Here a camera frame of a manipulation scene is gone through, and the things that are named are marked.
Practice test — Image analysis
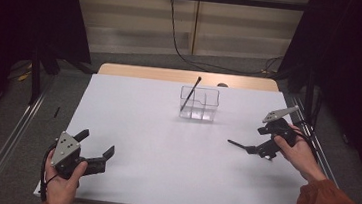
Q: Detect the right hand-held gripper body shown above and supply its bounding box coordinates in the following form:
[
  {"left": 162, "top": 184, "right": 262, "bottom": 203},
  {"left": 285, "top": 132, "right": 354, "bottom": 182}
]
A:
[{"left": 259, "top": 101, "right": 302, "bottom": 148}]

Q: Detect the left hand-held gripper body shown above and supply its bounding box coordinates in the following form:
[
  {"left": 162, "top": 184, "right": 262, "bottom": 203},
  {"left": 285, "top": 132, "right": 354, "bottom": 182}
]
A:
[{"left": 48, "top": 129, "right": 94, "bottom": 182}]

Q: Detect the black pen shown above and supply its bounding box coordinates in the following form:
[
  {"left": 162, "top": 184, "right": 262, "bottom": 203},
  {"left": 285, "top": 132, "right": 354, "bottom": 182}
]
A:
[{"left": 226, "top": 139, "right": 251, "bottom": 151}]

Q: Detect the clear acrylic divided holder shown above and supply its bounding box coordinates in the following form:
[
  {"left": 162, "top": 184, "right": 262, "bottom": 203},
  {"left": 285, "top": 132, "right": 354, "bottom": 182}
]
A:
[{"left": 177, "top": 84, "right": 221, "bottom": 124}]

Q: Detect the grey-handled makeup brush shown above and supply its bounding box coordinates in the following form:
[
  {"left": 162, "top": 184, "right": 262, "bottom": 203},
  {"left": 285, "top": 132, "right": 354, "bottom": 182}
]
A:
[{"left": 179, "top": 74, "right": 203, "bottom": 115}]

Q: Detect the person's right hand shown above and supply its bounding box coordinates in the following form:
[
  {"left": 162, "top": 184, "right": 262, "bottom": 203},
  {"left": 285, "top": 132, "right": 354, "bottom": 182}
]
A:
[{"left": 269, "top": 122, "right": 332, "bottom": 184}]

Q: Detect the person's left hand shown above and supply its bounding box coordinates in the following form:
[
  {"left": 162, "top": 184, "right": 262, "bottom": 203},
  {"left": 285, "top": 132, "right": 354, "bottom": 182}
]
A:
[{"left": 41, "top": 147, "right": 90, "bottom": 204}]

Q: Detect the black metal stand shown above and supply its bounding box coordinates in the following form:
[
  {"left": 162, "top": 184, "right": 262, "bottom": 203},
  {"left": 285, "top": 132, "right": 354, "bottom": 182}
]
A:
[
  {"left": 26, "top": 42, "right": 47, "bottom": 107},
  {"left": 302, "top": 65, "right": 318, "bottom": 124}
]

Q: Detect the white table cover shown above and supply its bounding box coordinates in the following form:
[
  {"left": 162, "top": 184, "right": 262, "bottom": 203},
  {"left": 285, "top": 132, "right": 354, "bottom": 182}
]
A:
[{"left": 32, "top": 68, "right": 339, "bottom": 204}]

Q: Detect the small yellow object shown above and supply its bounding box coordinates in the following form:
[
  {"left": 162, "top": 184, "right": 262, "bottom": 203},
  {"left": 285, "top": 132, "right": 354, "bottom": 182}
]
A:
[{"left": 16, "top": 69, "right": 34, "bottom": 84}]

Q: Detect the wooden table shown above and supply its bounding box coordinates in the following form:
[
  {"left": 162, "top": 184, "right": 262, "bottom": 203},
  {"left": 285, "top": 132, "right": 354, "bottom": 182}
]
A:
[{"left": 96, "top": 61, "right": 281, "bottom": 93}]

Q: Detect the black curtain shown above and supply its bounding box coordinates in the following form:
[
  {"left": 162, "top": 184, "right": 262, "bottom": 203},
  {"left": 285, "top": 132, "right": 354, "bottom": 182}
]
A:
[
  {"left": 266, "top": 0, "right": 362, "bottom": 188},
  {"left": 0, "top": 0, "right": 97, "bottom": 147}
]

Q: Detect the left hand-held gripper cable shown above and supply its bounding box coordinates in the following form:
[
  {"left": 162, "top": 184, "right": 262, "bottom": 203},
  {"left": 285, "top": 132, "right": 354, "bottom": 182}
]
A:
[{"left": 37, "top": 142, "right": 62, "bottom": 203}]

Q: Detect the hand-held gripper cable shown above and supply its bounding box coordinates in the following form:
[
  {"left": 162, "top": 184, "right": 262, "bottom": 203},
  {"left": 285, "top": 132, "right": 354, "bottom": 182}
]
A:
[
  {"left": 292, "top": 128, "right": 323, "bottom": 163},
  {"left": 37, "top": 142, "right": 62, "bottom": 203}
]

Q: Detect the right hand-held gripper cable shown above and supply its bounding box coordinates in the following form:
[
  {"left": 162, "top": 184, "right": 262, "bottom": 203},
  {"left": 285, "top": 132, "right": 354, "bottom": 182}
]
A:
[{"left": 292, "top": 128, "right": 323, "bottom": 163}]

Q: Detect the aluminium floor rail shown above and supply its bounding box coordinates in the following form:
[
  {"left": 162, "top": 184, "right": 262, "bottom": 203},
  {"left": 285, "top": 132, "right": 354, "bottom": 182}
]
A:
[
  {"left": 280, "top": 91, "right": 349, "bottom": 191},
  {"left": 0, "top": 71, "right": 57, "bottom": 204}
]

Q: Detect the black wall cable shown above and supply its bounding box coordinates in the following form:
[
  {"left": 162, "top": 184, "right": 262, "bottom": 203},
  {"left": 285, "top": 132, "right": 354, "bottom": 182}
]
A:
[{"left": 163, "top": 0, "right": 280, "bottom": 79}]

